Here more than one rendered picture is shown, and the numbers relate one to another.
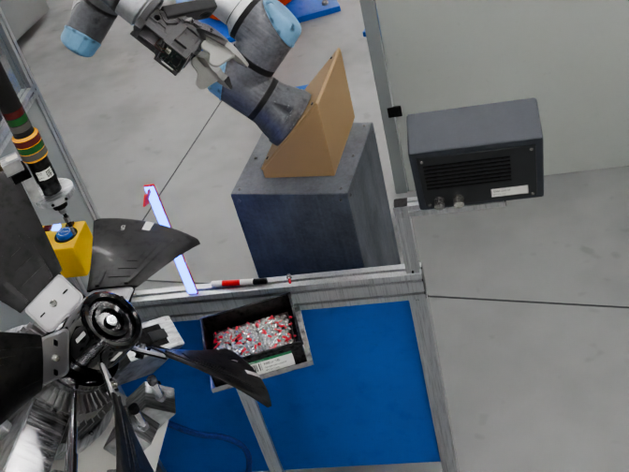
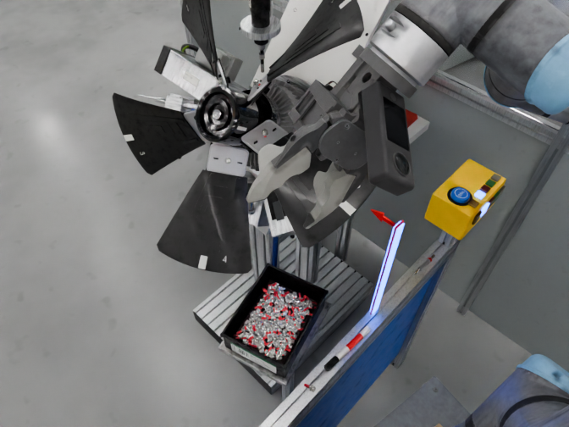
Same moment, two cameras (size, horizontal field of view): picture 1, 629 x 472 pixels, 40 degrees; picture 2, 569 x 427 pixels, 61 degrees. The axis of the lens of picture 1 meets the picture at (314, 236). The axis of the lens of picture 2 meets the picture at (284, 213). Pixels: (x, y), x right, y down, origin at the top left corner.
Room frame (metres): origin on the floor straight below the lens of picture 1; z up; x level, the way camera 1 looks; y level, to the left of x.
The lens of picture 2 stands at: (1.68, -0.26, 1.88)
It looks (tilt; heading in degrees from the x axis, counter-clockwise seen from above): 51 degrees down; 119
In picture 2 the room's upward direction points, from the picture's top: straight up
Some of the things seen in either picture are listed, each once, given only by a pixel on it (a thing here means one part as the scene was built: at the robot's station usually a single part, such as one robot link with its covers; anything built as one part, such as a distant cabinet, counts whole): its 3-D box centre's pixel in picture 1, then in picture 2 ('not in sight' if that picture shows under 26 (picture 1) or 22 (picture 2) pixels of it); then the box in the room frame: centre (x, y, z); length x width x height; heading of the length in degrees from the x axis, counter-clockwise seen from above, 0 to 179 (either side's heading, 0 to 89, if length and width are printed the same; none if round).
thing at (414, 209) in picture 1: (448, 202); not in sight; (1.45, -0.30, 1.04); 0.24 x 0.03 x 0.03; 75
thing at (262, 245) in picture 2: not in sight; (266, 260); (1.16, 0.54, 0.46); 0.09 x 0.04 x 0.91; 165
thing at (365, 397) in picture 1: (274, 395); (335, 403); (1.59, 0.22, 0.45); 0.82 x 0.01 x 0.66; 75
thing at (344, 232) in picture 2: not in sight; (349, 202); (1.29, 0.97, 0.42); 0.04 x 0.04 x 0.83; 75
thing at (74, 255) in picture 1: (56, 253); (463, 200); (1.69, 0.60, 1.02); 0.16 x 0.10 x 0.11; 75
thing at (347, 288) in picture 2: not in sight; (284, 301); (1.18, 0.63, 0.04); 0.62 x 0.46 x 0.08; 75
